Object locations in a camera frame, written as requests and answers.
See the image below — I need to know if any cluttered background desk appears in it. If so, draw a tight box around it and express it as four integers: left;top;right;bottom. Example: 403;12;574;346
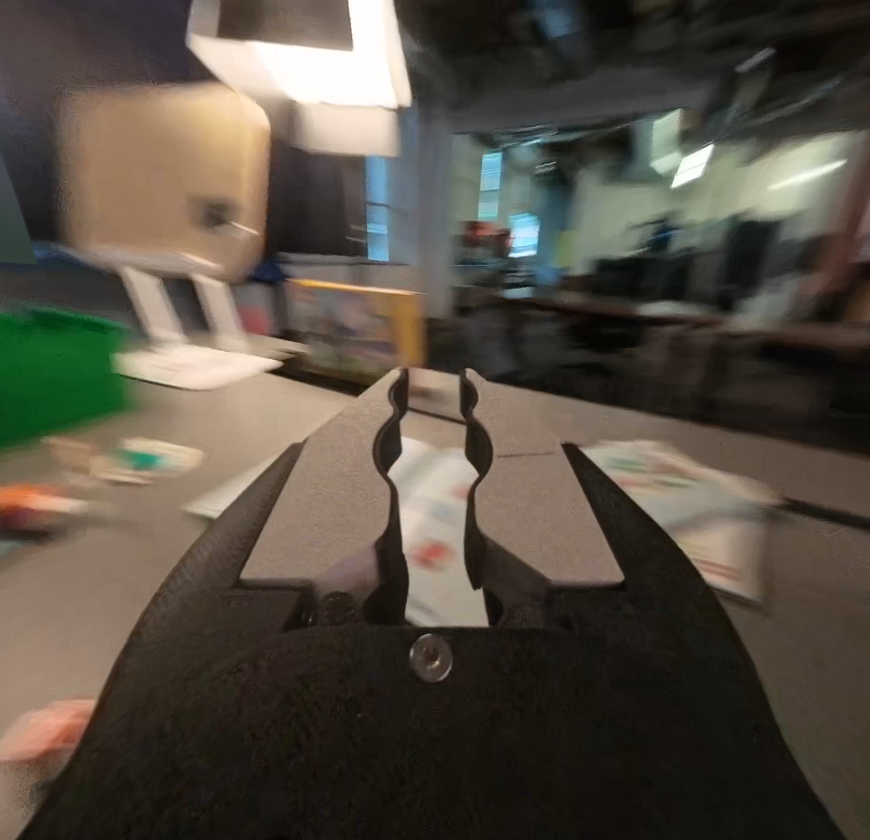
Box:
449;289;870;440

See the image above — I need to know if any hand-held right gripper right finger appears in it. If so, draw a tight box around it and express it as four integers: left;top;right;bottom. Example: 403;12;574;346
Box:
459;368;626;626

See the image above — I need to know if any green plastic box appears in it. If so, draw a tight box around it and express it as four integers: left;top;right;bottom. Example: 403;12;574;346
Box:
0;310;140;450

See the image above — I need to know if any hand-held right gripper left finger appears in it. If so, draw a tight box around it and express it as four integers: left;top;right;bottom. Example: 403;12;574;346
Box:
238;367;411;625

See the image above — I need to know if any black cable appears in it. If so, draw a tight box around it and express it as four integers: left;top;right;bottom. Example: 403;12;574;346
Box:
782;499;870;531

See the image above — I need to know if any pink white small object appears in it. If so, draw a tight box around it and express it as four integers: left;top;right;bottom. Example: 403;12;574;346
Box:
0;699;96;783

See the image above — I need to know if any open lego instruction booklet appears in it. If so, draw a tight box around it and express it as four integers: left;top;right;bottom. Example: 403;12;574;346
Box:
182;437;779;626

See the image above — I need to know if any yellow lego set box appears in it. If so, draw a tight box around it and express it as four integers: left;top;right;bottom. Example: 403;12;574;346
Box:
284;279;425;382

